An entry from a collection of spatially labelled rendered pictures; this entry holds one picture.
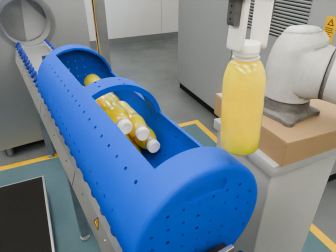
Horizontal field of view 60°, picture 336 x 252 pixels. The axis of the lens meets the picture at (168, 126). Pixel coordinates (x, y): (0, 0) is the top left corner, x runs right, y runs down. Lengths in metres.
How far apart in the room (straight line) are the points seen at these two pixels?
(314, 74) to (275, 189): 0.37
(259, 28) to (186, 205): 0.30
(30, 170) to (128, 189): 2.17
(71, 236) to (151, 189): 1.59
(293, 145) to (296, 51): 0.26
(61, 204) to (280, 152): 1.70
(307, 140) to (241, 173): 0.42
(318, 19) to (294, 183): 1.26
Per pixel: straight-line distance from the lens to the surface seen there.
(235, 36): 0.43
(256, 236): 1.14
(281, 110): 0.98
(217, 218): 0.58
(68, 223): 2.13
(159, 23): 6.00
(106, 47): 1.88
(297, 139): 0.90
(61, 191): 2.37
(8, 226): 2.04
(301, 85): 0.94
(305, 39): 0.93
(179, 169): 0.49
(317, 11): 2.09
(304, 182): 1.10
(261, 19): 0.46
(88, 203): 0.94
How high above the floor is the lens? 1.54
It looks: 31 degrees down
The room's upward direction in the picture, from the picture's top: straight up
